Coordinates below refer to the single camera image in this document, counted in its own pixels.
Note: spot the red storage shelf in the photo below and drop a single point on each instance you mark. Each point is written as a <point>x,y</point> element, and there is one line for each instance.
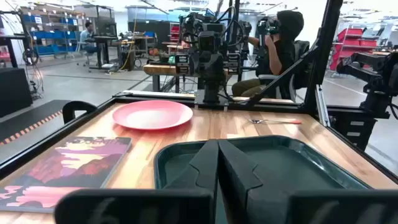
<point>351,40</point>

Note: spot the black office chair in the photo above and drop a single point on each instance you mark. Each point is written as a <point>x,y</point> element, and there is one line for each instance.
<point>300,62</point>

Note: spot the black box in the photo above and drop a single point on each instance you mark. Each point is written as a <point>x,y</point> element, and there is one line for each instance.
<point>14,91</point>

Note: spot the book with colourful cover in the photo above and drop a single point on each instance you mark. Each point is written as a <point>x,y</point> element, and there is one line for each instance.
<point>62,168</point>

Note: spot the dark green plastic tray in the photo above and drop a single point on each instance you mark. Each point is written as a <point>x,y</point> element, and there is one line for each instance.
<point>286,161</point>

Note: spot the black table clamp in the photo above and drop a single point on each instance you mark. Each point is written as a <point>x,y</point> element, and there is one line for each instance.
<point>77,107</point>

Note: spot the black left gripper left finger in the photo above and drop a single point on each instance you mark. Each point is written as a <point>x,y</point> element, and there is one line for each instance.
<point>186,205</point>

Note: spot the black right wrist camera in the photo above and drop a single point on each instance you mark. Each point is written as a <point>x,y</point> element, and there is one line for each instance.
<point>207,41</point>

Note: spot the person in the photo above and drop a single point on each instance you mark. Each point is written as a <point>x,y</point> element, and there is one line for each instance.
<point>281,53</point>
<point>87,37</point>

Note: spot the wooden workbench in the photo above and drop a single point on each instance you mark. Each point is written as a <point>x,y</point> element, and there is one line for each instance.
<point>158,69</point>

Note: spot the black mat with hazard stripes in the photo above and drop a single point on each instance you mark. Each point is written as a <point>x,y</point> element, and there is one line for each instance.
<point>28,119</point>

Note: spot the black metal table frame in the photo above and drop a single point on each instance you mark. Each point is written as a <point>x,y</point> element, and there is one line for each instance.
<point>273,108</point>

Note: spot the pink round plate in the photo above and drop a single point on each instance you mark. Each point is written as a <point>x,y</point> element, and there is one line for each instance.
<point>152,115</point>

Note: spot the black desk with monitor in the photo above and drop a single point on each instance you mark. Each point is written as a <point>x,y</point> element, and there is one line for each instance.
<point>104,39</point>

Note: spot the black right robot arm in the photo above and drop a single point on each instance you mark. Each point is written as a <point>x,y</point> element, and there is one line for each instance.
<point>212,93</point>

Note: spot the black robot arm on stand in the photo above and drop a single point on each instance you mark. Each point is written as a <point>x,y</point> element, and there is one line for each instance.
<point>370,90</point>

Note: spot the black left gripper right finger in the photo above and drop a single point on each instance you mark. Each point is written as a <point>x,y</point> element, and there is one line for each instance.
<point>255,205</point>

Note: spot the shelf with blue bins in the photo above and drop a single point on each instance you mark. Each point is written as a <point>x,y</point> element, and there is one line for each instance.
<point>49,34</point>

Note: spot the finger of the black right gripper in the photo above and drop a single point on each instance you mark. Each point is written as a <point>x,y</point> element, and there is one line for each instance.
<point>206,70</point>
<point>218,70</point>

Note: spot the aluminium profile post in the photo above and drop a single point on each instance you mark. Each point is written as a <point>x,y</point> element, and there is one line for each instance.
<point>322,105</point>

